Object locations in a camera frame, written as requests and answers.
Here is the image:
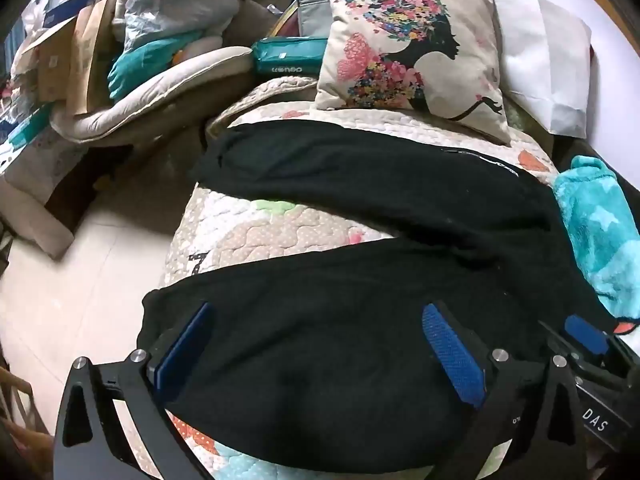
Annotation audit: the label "quilted heart print blanket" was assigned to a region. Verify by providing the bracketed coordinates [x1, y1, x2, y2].
[162, 76, 561, 480]

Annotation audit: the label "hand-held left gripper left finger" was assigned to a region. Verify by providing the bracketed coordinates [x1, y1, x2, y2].
[52, 301, 221, 480]

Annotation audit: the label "clear plastic bag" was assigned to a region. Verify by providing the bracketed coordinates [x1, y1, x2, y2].
[112, 0, 241, 53]

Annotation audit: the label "black pants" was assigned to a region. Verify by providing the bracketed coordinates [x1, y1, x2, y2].
[141, 120, 618, 476]

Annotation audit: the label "brown armchair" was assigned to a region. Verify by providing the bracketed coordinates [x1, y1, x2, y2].
[75, 0, 306, 196]

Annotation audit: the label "grey fabric bag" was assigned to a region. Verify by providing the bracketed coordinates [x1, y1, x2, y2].
[296, 0, 333, 38]

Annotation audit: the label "teal wipes package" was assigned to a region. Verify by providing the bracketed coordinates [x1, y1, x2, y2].
[250, 36, 328, 76]

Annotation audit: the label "beige chair cushion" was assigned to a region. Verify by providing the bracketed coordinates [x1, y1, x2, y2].
[50, 46, 253, 143]

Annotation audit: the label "colourful striped strap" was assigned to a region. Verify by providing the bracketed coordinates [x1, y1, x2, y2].
[270, 2, 301, 38]

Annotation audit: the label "white pillow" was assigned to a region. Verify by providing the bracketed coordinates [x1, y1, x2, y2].
[487, 0, 593, 138]

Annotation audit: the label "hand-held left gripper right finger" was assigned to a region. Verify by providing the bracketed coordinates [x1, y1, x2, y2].
[421, 301, 588, 480]

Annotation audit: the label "brown cardboard box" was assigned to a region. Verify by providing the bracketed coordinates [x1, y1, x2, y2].
[20, 0, 118, 116]

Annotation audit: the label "teal star fleece blanket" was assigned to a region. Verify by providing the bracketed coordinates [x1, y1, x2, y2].
[552, 155, 640, 333]

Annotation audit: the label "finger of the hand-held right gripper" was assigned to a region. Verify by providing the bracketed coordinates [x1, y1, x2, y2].
[540, 314, 621, 376]

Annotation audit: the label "teal cloth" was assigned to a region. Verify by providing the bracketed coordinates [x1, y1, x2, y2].
[107, 30, 206, 101]

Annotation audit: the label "blue box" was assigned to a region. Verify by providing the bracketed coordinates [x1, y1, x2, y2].
[42, 0, 98, 28]

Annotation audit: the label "floral figure print cushion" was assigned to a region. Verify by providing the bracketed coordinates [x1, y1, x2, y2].
[310, 0, 512, 147]

